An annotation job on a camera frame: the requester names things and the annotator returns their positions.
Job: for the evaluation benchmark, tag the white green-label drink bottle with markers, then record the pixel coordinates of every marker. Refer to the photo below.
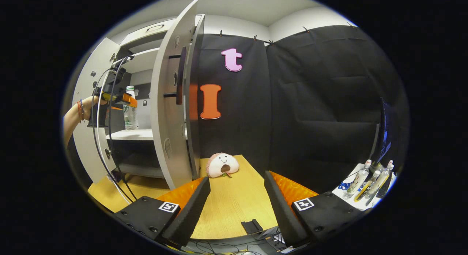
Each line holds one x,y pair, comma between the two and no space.
130,114

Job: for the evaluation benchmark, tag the white cabinet door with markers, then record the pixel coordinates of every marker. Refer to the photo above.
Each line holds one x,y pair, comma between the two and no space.
172,138
89,149

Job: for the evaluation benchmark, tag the white cabinet drawer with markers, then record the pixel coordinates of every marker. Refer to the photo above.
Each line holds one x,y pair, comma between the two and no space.
146,32

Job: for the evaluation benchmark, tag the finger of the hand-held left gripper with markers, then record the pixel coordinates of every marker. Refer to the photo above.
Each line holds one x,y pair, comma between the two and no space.
116,108
129,100

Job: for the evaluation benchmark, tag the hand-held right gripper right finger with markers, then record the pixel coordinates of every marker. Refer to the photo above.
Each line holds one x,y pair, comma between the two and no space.
283,211

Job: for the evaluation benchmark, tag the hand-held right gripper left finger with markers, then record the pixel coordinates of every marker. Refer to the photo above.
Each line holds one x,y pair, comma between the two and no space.
186,214

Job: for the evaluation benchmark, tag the white cabinet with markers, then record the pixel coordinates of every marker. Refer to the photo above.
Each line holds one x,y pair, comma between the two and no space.
142,61

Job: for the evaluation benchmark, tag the black backdrop cloth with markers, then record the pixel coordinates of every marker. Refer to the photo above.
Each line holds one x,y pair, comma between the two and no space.
310,101

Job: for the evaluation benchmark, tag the dark computer monitor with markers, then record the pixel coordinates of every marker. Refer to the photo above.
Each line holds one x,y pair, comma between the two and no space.
382,134

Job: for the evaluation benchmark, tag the clear spray bottle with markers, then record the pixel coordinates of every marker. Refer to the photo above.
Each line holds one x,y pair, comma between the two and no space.
372,185
357,180
382,182

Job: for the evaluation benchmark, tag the pink smiling plush toy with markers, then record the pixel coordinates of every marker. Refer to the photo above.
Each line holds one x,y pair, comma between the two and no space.
221,164

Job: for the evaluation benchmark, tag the small black stand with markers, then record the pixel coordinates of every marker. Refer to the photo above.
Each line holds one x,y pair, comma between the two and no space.
251,226

